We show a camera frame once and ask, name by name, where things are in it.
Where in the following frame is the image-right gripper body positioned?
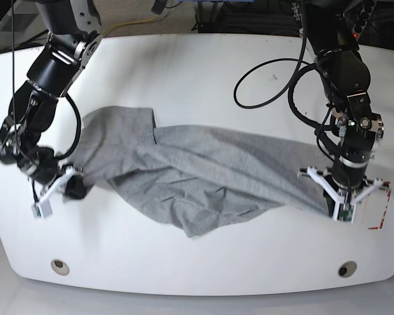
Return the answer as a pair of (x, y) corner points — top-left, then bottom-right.
(328, 147), (371, 190)

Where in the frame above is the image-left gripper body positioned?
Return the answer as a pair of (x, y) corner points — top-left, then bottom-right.
(18, 146), (62, 185)

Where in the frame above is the grey T-shirt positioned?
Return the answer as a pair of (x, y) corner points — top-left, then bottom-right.
(69, 106), (328, 238)

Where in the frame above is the red tape rectangle marking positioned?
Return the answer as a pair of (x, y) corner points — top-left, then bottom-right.
(365, 187), (391, 230)

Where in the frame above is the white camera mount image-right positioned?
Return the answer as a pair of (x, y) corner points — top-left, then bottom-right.
(297, 166), (390, 223)

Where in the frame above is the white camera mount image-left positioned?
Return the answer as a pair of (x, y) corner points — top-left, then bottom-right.
(31, 166), (83, 219)

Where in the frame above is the right table cable grommet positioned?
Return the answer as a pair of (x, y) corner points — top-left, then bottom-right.
(338, 261), (357, 278)

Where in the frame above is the table cable grommet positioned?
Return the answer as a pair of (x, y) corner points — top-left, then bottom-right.
(51, 259), (70, 276)
(338, 261), (357, 278)

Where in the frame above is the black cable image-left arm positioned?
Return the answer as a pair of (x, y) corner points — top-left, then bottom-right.
(9, 0), (83, 158)

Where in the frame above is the left table cable grommet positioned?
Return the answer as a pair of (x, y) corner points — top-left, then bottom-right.
(51, 259), (70, 276)

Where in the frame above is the yellow cable on floor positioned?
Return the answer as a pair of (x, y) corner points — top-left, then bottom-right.
(98, 12), (171, 38)

